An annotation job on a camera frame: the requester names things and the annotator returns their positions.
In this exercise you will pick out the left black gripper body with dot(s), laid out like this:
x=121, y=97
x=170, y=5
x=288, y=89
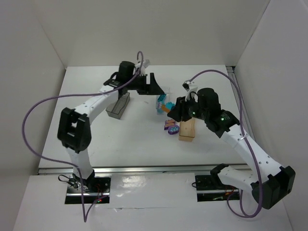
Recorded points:
x=147, y=83

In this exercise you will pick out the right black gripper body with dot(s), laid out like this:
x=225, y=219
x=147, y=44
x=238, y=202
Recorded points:
x=183, y=109

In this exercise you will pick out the teal rectangular lego brick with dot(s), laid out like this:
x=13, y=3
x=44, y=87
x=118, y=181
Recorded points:
x=161, y=98

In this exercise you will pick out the brown lego brick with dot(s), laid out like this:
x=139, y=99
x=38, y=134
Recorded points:
x=164, y=108

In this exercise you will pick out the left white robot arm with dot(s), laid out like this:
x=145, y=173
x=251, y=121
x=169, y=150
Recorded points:
x=74, y=128

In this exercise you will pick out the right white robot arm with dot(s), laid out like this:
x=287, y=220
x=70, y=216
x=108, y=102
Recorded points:
x=269, y=182

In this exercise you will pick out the purple butterfly lego piece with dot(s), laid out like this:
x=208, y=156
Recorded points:
x=169, y=123

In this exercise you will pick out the clear plastic container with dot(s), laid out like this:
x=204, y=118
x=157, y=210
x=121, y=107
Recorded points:
x=167, y=99

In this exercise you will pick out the purple flower lego piece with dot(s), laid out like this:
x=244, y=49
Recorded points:
x=174, y=129

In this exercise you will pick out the amber plastic container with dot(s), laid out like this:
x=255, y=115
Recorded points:
x=187, y=130

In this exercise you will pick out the smoky grey plastic container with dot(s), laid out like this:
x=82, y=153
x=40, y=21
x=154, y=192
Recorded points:
x=116, y=110

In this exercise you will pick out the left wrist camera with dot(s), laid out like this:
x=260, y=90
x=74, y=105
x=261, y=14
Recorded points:
x=142, y=66

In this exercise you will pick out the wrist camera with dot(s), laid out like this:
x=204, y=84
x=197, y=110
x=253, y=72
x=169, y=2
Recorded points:
x=191, y=89
x=142, y=66

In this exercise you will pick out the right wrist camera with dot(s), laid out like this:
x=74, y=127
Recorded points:
x=191, y=89

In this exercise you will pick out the aluminium side rail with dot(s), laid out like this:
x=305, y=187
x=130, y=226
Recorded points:
x=243, y=114

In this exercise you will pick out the aluminium front rail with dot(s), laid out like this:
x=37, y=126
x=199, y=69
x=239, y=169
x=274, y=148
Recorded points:
x=150, y=169

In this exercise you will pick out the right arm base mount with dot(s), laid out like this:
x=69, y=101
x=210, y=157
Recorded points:
x=208, y=191

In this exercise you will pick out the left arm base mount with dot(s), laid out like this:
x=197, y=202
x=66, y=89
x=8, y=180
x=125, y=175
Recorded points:
x=100, y=191

